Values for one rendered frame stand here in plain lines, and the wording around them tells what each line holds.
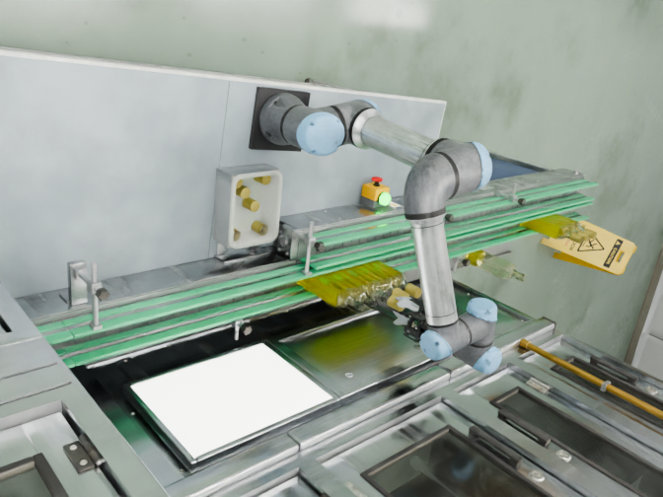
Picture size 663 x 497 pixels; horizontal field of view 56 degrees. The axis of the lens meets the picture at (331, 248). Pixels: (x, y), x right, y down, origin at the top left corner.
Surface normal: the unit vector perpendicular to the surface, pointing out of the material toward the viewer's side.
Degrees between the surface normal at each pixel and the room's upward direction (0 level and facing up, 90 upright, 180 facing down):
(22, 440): 90
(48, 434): 90
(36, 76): 0
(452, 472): 90
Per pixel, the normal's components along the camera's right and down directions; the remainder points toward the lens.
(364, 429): 0.11, -0.92
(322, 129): 0.48, 0.40
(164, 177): 0.65, 0.35
